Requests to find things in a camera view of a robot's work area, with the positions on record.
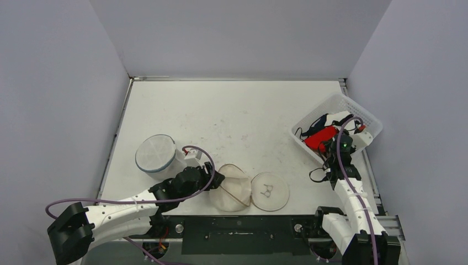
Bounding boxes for blue-trim mesh laundry bag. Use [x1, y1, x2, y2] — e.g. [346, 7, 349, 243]
[135, 134, 187, 181]

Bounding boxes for white plastic basket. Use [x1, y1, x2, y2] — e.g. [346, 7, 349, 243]
[289, 92, 383, 165]

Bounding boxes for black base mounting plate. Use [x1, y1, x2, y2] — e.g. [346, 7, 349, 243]
[142, 215, 336, 256]

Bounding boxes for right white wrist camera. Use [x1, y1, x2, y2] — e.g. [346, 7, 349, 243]
[350, 125, 374, 153]

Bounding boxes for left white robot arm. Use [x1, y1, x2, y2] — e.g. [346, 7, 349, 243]
[47, 162, 225, 264]

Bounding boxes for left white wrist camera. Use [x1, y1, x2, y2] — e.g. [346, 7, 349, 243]
[184, 149, 203, 167]

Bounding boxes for navy blue bra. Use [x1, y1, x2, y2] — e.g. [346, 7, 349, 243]
[301, 113, 328, 137]

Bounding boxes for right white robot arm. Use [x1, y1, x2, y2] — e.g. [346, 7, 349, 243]
[312, 133, 401, 264]

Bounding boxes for white bra black straps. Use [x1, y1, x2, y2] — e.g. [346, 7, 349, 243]
[325, 111, 357, 129]

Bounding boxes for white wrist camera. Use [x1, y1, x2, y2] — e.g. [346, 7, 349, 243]
[184, 149, 203, 167]
[350, 125, 374, 153]

